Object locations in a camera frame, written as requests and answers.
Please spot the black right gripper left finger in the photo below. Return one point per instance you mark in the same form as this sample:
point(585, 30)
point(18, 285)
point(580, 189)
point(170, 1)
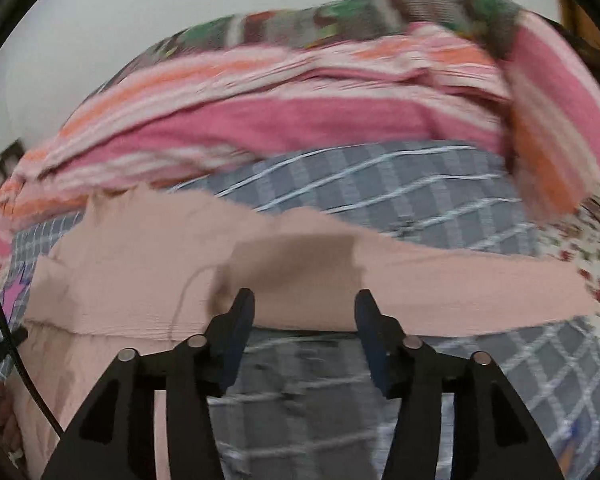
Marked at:
point(112, 434)

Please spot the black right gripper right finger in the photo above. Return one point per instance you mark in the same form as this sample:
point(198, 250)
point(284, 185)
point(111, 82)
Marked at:
point(494, 435)

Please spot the pink knitted sweater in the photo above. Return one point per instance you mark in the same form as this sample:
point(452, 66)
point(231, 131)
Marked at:
point(149, 268)

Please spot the grey checkered bed sheet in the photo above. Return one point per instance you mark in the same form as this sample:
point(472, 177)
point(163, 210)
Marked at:
point(303, 405)

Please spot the white floral bed sheet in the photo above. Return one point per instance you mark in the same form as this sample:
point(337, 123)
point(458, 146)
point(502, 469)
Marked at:
point(576, 239)

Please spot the pink orange striped quilt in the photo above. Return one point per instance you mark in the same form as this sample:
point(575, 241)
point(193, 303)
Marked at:
point(199, 112)

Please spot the floral patterned blanket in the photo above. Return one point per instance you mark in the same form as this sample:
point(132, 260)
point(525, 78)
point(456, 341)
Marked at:
point(488, 23)

